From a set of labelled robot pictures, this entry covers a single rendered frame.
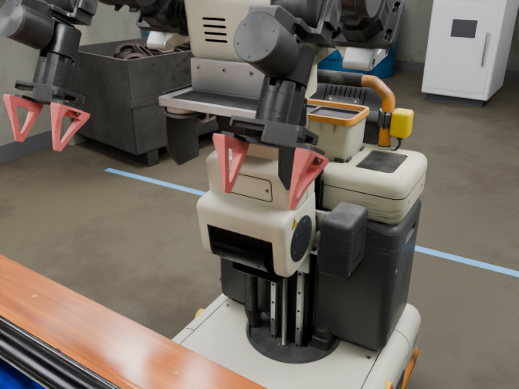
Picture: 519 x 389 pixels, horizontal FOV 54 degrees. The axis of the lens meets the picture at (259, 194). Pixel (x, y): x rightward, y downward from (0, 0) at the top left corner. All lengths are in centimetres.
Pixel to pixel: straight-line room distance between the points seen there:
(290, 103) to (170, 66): 289
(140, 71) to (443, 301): 223
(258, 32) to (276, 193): 50
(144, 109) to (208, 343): 217
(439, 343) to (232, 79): 138
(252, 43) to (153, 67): 284
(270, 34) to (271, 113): 10
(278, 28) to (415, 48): 645
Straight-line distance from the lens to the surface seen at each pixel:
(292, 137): 61
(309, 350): 151
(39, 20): 89
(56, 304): 90
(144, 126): 344
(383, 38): 88
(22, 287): 97
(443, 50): 538
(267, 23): 59
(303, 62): 65
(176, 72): 355
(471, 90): 538
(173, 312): 210
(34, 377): 25
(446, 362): 197
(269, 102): 64
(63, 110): 86
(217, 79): 100
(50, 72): 91
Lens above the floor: 127
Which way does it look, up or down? 25 degrees down
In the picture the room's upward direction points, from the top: straight up
